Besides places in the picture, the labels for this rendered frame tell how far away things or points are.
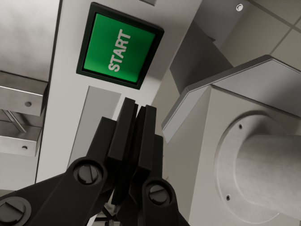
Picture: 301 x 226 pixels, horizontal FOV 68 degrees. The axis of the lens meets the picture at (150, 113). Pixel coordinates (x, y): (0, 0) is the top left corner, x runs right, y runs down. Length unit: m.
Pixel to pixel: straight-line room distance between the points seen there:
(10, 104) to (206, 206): 0.32
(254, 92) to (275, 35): 1.05
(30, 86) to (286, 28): 1.38
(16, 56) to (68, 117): 0.11
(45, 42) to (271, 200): 0.36
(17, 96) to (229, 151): 0.32
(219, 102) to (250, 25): 1.01
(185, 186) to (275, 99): 0.24
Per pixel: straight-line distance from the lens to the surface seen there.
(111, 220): 2.42
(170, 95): 1.43
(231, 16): 1.30
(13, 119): 0.34
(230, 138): 0.40
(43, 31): 0.28
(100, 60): 0.19
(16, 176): 0.57
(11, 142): 0.35
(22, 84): 0.30
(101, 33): 0.18
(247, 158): 0.39
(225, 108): 0.41
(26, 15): 0.28
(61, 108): 0.22
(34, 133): 0.35
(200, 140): 0.38
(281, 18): 1.46
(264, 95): 0.47
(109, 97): 0.22
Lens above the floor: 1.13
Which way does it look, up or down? 49 degrees down
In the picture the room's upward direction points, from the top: 169 degrees clockwise
